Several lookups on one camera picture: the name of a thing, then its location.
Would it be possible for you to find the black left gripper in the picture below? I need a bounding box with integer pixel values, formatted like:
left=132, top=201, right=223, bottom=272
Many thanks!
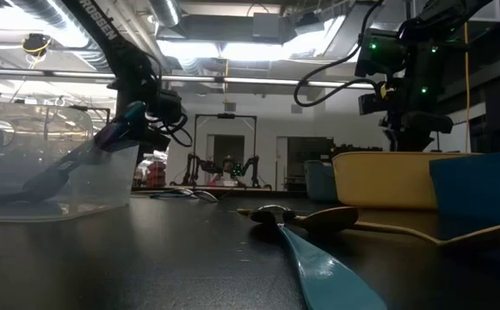
left=118, top=84, right=171, bottom=152

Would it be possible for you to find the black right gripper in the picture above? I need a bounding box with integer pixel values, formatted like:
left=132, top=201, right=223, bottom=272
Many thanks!
left=380, top=109, right=455, bottom=152

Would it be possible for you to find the black spoon with blue handle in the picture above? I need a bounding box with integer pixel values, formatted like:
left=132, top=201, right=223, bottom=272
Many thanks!
left=248, top=203, right=389, bottom=310

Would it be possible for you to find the red tool cart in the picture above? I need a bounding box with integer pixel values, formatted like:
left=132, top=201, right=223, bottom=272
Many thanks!
left=145, top=160, right=168, bottom=189

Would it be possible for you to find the yellow plastic bin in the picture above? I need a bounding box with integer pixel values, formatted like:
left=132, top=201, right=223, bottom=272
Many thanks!
left=331, top=151, right=483, bottom=211

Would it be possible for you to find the white board panel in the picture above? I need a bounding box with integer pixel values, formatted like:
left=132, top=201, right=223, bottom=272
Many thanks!
left=429, top=120, right=487, bottom=153

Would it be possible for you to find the blue plastic bin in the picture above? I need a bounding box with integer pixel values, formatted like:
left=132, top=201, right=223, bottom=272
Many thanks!
left=429, top=149, right=500, bottom=221

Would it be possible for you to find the small spoons top left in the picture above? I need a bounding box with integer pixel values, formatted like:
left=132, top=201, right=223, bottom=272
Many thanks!
left=149, top=187, right=220, bottom=204

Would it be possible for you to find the person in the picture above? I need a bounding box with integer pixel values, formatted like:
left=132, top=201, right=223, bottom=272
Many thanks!
left=214, top=155, right=240, bottom=187

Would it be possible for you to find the clear plastic bin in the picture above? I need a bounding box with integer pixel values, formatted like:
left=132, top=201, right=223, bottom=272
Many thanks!
left=0, top=99, right=141, bottom=223

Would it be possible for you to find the grey-blue plastic bin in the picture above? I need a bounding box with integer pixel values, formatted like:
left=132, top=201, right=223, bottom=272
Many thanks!
left=303, top=159, right=340, bottom=203

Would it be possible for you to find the long ceiling light bar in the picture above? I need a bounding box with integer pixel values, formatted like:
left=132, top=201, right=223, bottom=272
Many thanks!
left=0, top=67, right=392, bottom=91

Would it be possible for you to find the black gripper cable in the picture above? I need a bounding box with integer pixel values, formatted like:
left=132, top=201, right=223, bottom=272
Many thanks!
left=293, top=0, right=384, bottom=109
left=145, top=107, right=194, bottom=150

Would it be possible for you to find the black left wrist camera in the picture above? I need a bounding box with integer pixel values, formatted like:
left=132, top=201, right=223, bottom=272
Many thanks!
left=158, top=89, right=185, bottom=126

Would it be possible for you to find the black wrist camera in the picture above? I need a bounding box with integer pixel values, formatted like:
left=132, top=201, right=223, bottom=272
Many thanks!
left=358, top=92, right=389, bottom=116
left=158, top=89, right=185, bottom=126

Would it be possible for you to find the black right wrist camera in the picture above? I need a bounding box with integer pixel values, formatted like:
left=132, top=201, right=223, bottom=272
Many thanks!
left=358, top=92, right=389, bottom=116

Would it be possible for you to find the yellow power cable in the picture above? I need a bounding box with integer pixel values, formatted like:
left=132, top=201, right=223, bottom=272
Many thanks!
left=462, top=21, right=472, bottom=154

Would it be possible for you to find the black gantry frame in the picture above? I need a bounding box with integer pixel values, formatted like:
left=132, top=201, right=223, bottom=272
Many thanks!
left=192, top=113, right=259, bottom=189

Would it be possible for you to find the silver ventilation duct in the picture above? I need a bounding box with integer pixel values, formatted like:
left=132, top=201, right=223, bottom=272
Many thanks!
left=10, top=0, right=182, bottom=117

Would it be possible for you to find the black cable reel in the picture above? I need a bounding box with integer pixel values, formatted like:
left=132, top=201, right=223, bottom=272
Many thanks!
left=20, top=33, right=53, bottom=58

